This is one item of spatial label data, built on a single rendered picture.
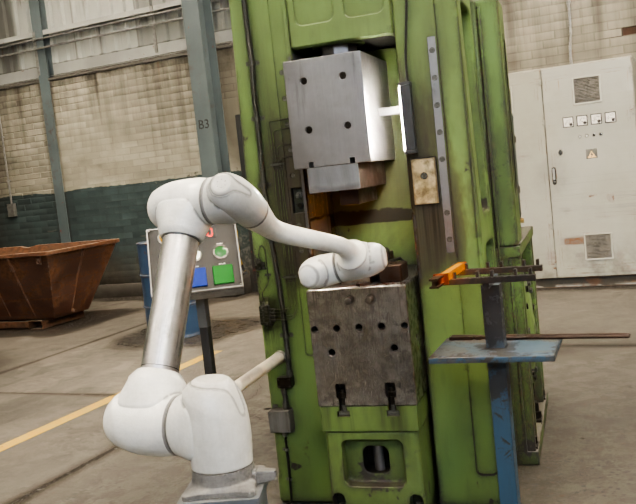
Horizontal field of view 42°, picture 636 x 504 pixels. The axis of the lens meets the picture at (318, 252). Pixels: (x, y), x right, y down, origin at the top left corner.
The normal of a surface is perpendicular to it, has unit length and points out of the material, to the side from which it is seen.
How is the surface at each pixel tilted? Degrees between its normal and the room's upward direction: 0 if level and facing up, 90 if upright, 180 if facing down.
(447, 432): 90
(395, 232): 90
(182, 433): 87
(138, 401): 58
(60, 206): 90
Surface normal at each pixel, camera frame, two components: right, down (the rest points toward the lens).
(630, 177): -0.40, 0.13
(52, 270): 0.88, 0.32
